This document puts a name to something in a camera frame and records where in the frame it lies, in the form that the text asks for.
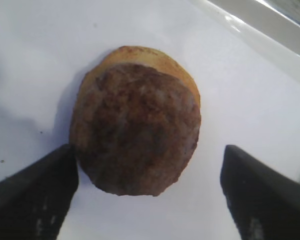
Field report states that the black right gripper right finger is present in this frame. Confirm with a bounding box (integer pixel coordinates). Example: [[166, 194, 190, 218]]
[[220, 145, 300, 240]]

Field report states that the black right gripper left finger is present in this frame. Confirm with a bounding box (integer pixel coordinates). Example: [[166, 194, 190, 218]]
[[0, 144, 79, 240]]

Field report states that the brown burger patty front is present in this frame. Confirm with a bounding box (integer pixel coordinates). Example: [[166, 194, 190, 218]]
[[69, 63, 201, 197]]

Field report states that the white serving tray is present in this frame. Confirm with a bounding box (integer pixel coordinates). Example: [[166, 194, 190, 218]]
[[191, 0, 300, 56]]

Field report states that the bottom bun half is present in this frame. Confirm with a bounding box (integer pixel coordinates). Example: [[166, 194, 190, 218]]
[[76, 45, 201, 141]]

